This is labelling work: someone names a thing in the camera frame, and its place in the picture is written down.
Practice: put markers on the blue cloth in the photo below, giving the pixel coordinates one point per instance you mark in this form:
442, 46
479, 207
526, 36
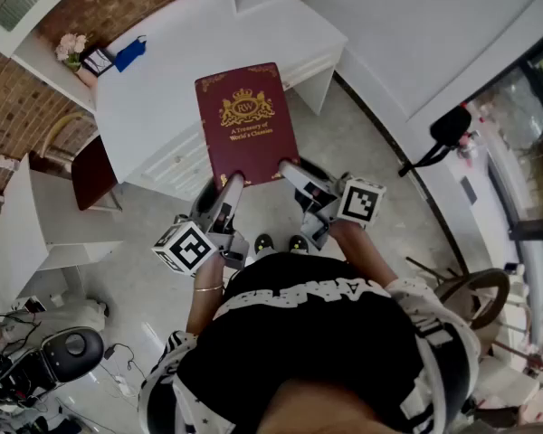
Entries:
129, 54

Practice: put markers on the white desk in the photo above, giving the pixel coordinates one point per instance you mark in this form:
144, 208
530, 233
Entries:
163, 97

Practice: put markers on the person's right black shoe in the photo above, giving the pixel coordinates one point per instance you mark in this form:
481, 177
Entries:
298, 243

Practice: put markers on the small screen device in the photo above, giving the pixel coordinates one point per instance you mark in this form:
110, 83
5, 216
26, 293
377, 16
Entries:
35, 304

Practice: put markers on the black padded stand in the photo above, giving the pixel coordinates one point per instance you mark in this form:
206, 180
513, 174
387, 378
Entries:
450, 127

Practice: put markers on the black padded headrest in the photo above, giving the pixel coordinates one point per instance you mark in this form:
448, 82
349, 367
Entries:
72, 351

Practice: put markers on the person's right forearm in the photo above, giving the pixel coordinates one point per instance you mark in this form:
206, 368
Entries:
366, 256

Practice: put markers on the white side shelf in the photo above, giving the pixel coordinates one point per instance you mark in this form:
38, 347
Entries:
50, 66

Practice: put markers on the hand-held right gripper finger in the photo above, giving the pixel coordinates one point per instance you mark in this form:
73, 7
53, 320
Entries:
294, 176

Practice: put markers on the round dark wooden stool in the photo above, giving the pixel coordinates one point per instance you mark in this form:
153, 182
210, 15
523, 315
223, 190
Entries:
479, 305

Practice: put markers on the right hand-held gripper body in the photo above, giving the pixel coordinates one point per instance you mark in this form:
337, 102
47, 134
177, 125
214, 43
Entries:
359, 204

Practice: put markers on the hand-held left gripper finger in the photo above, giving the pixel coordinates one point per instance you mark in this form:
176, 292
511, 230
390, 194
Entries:
231, 190

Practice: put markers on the black framed glass door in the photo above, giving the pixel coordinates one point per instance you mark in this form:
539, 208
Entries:
525, 152

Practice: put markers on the white low table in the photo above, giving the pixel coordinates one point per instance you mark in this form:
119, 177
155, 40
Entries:
22, 224

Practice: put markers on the black picture frame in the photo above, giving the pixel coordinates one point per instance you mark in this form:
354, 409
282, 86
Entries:
97, 61

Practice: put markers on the pink vase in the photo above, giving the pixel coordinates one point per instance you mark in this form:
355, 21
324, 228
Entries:
85, 76

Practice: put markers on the pale pink flower bunch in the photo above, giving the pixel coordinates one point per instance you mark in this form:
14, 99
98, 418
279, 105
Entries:
70, 48

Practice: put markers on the person's left black shoe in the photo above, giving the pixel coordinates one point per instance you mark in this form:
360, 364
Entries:
263, 243

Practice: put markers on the person's black shoe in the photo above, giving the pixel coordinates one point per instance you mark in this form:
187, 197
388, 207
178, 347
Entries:
263, 243
298, 243

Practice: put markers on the person's left forearm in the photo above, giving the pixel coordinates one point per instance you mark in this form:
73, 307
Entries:
206, 305

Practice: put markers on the dark red gold-print book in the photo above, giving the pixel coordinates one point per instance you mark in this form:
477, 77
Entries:
249, 147

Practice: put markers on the person's torso black white shirt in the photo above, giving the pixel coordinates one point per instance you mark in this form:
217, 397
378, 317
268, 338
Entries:
307, 342

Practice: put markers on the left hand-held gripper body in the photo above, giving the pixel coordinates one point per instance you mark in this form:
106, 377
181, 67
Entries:
185, 247

